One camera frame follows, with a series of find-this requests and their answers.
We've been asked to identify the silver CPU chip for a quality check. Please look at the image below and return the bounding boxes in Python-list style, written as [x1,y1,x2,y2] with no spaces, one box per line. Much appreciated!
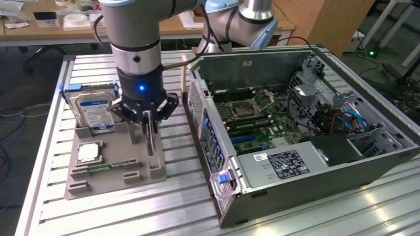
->
[78,144,102,163]

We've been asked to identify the wooden desk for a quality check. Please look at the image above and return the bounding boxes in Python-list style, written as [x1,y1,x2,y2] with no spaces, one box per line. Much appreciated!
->
[0,0,297,47]

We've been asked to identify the hard disk with blue carrier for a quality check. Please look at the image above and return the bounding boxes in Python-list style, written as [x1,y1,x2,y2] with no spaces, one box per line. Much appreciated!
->
[59,80,126,135]

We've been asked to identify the metal disk bay cage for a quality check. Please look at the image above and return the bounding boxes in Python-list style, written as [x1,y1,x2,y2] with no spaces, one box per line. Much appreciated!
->
[289,71,334,119]

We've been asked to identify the black office chair base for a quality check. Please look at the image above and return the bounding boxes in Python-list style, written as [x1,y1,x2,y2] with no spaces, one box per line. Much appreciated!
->
[19,45,69,73]

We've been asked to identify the open grey PC case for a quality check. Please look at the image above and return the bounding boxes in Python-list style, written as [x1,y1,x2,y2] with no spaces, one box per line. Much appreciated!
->
[181,44,420,229]

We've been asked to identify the white floor cable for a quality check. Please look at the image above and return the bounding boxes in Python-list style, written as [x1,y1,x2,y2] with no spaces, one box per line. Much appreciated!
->
[0,103,53,118]

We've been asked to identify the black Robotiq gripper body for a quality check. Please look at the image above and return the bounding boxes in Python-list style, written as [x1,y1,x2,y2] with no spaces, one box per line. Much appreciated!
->
[118,65,169,124]

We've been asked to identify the CPU socket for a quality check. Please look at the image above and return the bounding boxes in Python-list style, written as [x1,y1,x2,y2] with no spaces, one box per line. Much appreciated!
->
[230,99,261,119]

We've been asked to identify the white paper stack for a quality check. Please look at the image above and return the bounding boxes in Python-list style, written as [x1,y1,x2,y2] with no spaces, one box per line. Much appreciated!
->
[178,11,206,30]

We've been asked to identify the green RAM stick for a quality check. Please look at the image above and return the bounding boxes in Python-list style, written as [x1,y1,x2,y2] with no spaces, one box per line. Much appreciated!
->
[74,162,138,174]

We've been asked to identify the wooden cabinet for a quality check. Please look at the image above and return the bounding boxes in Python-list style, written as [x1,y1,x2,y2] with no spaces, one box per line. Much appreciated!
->
[273,0,377,58]

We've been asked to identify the grey power supply unit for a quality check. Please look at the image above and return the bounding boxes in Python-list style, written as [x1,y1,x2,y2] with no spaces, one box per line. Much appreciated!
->
[237,141,331,190]

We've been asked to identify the graphics card with metal bracket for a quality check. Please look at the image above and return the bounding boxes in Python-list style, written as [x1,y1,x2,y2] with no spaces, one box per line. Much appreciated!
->
[143,110,159,156]

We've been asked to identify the metal socket cover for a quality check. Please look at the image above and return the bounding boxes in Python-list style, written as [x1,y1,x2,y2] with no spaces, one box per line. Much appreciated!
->
[251,89,278,112]

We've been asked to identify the plain white labelled box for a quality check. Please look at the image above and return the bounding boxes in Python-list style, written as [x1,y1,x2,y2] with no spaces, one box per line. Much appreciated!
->
[89,13,106,29]

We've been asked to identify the white box with black top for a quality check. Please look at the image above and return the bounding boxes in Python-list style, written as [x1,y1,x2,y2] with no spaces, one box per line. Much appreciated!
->
[34,11,61,29]

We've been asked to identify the white table frame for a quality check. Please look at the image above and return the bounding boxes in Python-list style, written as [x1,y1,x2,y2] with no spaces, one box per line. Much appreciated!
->
[361,0,420,67]

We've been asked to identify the blue expansion slot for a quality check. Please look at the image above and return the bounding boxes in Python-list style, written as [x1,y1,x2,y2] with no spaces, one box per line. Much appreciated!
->
[231,134,258,146]

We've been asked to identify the grey plastic parts rack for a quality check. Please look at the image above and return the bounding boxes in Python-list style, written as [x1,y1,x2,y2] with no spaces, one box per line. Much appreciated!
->
[65,120,169,201]

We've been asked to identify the black cable behind case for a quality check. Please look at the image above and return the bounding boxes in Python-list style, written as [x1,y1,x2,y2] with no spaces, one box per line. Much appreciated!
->
[273,36,315,50]

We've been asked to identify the green motherboard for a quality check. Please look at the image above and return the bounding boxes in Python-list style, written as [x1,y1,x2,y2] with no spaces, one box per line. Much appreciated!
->
[210,87,317,152]

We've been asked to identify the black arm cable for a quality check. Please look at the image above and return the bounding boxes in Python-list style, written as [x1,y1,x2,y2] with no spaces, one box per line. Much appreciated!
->
[93,14,114,53]

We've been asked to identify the blue disk wire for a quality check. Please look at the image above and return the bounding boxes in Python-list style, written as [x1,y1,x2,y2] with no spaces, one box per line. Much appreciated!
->
[341,110,369,134]

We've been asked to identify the white box holding bowl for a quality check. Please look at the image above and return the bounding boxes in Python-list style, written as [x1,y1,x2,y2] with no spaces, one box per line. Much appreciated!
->
[63,13,91,31]

